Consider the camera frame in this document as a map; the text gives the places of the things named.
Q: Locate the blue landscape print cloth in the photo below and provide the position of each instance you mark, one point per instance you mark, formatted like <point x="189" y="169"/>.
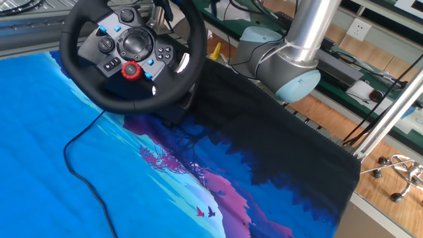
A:
<point x="49" y="148"/>

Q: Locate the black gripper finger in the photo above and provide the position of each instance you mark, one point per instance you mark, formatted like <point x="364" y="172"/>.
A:
<point x="167" y="10"/>

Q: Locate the black racing steering wheel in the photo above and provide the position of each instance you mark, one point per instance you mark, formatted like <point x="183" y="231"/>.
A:
<point x="76" y="76"/>

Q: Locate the black computer mouse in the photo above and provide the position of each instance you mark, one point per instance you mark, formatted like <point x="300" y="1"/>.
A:
<point x="375" y="96"/>

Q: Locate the chrome office chair base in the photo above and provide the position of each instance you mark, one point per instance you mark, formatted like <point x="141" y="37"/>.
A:
<point x="403" y="172"/>

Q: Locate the yellow plastic piece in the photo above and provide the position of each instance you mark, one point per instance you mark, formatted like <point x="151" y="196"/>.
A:
<point x="215" y="53"/>

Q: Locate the aluminium frame post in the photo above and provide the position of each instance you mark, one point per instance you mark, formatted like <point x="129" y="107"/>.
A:
<point x="390" y="115"/>

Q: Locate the white wall socket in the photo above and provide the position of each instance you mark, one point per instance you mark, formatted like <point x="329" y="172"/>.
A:
<point x="359" y="29"/>

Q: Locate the small blue object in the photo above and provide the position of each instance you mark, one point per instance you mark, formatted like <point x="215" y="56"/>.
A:
<point x="408" y="112"/>

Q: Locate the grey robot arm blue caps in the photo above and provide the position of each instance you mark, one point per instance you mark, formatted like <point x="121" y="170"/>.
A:
<point x="307" y="20"/>

